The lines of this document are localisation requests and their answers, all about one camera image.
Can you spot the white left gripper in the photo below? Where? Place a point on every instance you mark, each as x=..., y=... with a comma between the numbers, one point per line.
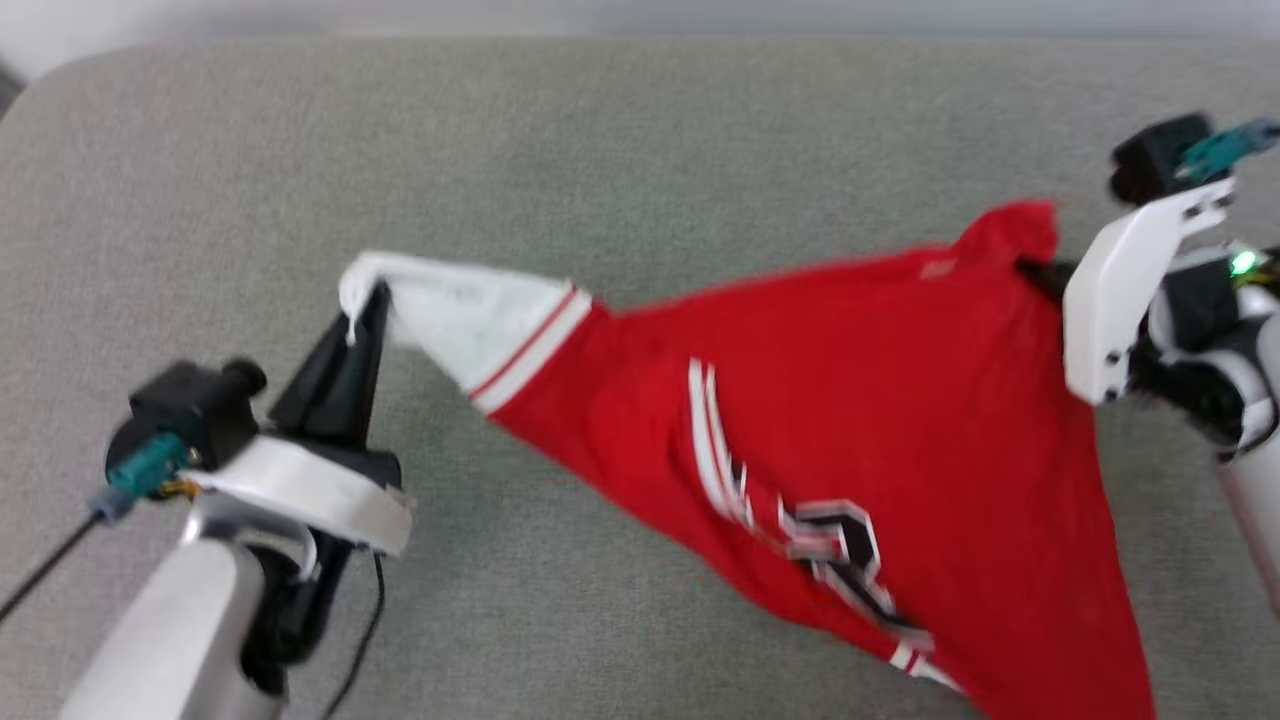
x=310, y=490

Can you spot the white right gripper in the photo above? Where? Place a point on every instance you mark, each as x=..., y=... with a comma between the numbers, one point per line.
x=1120, y=290

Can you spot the red and white jersey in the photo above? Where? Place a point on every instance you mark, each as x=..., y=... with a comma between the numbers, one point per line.
x=950, y=400

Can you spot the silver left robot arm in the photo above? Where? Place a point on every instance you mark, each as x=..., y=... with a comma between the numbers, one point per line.
x=170, y=640

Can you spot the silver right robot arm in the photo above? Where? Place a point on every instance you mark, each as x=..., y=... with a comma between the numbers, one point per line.
x=1255, y=520

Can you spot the grey fabric sofa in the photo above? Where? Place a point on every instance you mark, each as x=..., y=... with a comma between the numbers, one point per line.
x=600, y=150

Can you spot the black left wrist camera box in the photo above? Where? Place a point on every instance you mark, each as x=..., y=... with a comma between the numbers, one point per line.
x=190, y=405

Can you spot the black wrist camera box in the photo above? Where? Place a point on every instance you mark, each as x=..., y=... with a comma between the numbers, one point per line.
x=190, y=405
x=1155, y=155

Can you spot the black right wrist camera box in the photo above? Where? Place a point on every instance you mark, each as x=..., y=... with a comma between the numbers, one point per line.
x=1155, y=155

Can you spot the teal left camera connector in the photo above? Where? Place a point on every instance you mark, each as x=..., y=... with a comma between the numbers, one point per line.
x=145, y=475

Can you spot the teal camera connector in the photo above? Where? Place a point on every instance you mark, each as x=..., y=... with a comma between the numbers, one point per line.
x=1225, y=148
x=145, y=475

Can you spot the teal right camera connector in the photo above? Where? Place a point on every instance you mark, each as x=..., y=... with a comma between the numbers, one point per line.
x=1225, y=148

